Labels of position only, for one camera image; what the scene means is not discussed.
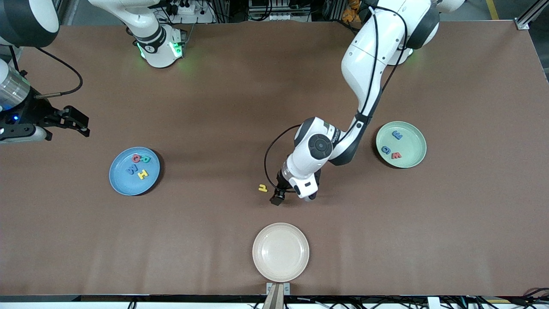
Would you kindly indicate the blue foam letter g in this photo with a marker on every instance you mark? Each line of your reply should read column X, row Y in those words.
column 385, row 149

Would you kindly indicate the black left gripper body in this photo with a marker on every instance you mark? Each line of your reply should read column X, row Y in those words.
column 283, row 180

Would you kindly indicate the aluminium frame profile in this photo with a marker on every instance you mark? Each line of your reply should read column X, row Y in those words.
column 529, row 17

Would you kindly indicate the red foam letter w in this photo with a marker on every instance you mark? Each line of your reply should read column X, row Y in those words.
column 396, row 155

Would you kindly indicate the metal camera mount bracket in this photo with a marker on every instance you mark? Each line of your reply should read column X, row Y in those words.
column 278, row 288

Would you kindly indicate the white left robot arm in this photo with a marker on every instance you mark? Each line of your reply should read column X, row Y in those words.
column 300, row 167

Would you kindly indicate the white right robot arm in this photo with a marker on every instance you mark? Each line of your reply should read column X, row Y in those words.
column 158, row 56

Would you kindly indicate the blue foam letter W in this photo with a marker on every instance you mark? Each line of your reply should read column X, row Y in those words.
column 131, row 170

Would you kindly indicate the blue plate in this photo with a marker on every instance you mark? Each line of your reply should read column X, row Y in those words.
column 124, row 184

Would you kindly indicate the red foam letter Q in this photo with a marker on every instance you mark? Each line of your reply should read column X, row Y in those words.
column 134, row 159

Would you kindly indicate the teal foam letter R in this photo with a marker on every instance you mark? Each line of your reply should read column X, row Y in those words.
column 146, row 159

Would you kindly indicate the green plate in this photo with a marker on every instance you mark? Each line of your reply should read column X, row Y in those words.
column 409, row 143

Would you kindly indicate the blue foam letter m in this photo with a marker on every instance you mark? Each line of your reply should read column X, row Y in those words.
column 397, row 135

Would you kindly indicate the beige plate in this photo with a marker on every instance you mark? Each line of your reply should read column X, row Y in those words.
column 280, row 252

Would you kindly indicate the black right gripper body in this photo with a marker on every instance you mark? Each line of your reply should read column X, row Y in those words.
column 35, row 113

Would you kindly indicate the orange packaged items pile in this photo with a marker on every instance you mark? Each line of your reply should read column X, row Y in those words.
column 351, row 13

